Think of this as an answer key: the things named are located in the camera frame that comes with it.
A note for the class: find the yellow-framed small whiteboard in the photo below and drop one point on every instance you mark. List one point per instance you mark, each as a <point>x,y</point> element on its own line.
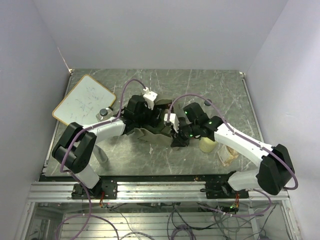
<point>84,102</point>

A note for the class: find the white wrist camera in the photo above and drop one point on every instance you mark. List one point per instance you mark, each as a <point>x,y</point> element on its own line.
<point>150,97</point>
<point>171,120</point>

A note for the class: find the yellow-green pump bottle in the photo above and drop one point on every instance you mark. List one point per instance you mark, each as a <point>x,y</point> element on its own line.
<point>207,145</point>

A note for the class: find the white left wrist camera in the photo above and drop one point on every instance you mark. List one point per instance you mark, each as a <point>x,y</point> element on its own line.
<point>150,97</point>

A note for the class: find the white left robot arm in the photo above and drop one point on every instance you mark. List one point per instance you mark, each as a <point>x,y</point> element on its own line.
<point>75,147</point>

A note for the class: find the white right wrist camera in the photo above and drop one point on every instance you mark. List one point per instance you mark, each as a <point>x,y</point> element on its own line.
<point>171,120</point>

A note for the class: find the olive green canvas bag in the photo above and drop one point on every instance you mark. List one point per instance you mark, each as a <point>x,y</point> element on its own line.
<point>131,115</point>

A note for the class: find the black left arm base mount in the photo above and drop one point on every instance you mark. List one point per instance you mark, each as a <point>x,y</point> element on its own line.
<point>104,189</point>

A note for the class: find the grey metallic tube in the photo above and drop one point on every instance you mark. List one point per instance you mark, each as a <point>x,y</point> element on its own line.
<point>100,155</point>

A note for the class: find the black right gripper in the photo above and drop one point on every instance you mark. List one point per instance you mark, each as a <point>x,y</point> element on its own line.
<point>178,140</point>

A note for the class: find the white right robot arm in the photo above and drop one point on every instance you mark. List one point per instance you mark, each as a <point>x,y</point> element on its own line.
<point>274,164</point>

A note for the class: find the aluminium rail frame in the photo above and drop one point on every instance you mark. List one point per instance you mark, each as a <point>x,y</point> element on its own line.
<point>135,189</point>

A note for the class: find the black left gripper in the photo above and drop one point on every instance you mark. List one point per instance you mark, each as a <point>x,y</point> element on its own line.
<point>151,120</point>

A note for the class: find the clear perfume bottle, black cap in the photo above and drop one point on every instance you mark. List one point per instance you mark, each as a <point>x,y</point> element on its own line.
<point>207,102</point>

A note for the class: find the clear square bottle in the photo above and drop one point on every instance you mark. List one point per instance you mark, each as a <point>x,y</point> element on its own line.
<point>104,114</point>

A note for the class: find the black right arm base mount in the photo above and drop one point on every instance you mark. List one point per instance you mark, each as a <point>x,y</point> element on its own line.
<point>217,190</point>

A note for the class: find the amber liquid bottle, white cap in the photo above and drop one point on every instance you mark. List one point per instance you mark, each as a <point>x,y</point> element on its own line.
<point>226,155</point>

